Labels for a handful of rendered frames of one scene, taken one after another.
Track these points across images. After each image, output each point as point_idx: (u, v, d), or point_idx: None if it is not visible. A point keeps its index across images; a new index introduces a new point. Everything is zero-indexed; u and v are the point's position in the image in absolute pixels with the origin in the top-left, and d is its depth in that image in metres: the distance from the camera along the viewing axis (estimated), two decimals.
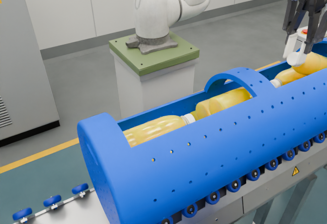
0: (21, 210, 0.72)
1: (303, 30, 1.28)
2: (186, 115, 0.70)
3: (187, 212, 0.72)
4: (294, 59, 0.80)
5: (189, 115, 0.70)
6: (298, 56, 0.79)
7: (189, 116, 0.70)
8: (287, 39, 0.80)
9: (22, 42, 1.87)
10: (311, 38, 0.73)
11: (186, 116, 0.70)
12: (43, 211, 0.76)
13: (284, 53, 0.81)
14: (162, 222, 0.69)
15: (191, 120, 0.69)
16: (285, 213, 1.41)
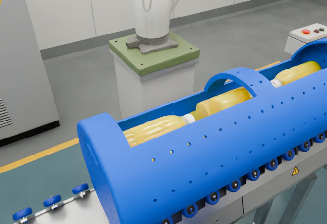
0: (21, 210, 0.72)
1: (303, 30, 1.28)
2: (186, 115, 0.70)
3: (187, 212, 0.72)
4: None
5: (189, 115, 0.70)
6: None
7: (189, 116, 0.70)
8: None
9: (22, 42, 1.87)
10: None
11: (186, 116, 0.70)
12: (43, 211, 0.76)
13: None
14: (162, 222, 0.69)
15: (191, 120, 0.69)
16: (285, 213, 1.41)
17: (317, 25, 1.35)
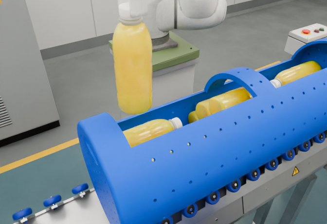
0: (21, 210, 0.72)
1: (303, 30, 1.28)
2: (119, 15, 0.47)
3: (187, 212, 0.72)
4: None
5: (119, 12, 0.46)
6: None
7: (120, 14, 0.46)
8: None
9: (22, 42, 1.87)
10: None
11: (119, 15, 0.47)
12: (43, 211, 0.76)
13: (118, 0, 0.48)
14: (162, 222, 0.69)
15: (126, 15, 0.46)
16: (285, 213, 1.41)
17: (317, 25, 1.35)
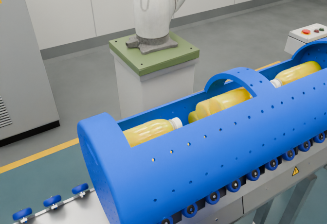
0: (21, 210, 0.72)
1: (303, 30, 1.28)
2: None
3: (187, 212, 0.72)
4: None
5: None
6: None
7: None
8: None
9: (22, 42, 1.87)
10: None
11: None
12: (43, 211, 0.76)
13: None
14: (162, 222, 0.69)
15: None
16: (285, 213, 1.41)
17: (317, 25, 1.35)
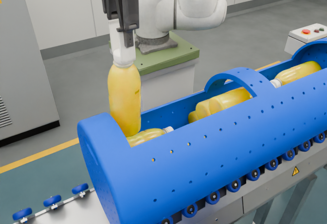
0: (21, 210, 0.72)
1: (303, 30, 1.28)
2: None
3: (187, 212, 0.72)
4: None
5: None
6: None
7: None
8: (111, 26, 0.56)
9: (22, 42, 1.87)
10: (124, 24, 0.50)
11: None
12: (43, 211, 0.76)
13: (111, 47, 0.57)
14: (162, 222, 0.69)
15: None
16: (285, 213, 1.41)
17: (317, 25, 1.35)
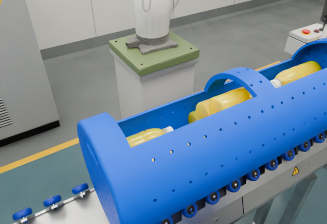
0: (21, 210, 0.72)
1: (303, 30, 1.28)
2: None
3: (187, 212, 0.72)
4: None
5: None
6: None
7: None
8: (323, 27, 1.16)
9: (22, 42, 1.87)
10: None
11: None
12: (43, 211, 0.76)
13: (320, 37, 1.18)
14: (162, 222, 0.69)
15: None
16: (285, 213, 1.41)
17: (317, 25, 1.35)
